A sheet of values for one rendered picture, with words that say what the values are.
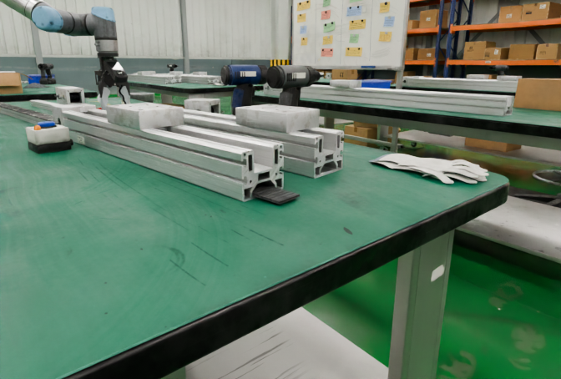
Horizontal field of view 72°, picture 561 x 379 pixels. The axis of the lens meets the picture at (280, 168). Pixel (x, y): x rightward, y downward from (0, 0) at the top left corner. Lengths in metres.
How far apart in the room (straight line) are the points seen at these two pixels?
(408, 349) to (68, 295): 0.71
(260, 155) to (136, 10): 12.61
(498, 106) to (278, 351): 1.40
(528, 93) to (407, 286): 1.73
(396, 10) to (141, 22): 10.32
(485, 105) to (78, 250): 1.78
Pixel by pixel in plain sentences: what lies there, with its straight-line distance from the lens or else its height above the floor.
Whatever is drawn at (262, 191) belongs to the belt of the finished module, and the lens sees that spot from 0.67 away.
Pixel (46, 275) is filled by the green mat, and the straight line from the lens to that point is 0.50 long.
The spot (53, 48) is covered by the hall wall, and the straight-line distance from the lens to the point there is 12.55.
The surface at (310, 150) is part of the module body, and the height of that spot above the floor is 0.84.
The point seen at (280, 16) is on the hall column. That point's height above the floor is 2.04.
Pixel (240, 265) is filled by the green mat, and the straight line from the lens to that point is 0.46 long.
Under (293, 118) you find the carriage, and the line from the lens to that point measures 0.81.
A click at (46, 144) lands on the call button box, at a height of 0.80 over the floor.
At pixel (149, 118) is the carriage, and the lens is 0.89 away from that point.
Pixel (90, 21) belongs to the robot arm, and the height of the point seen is 1.14.
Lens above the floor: 1.00
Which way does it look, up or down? 15 degrees down
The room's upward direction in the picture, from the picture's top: straight up
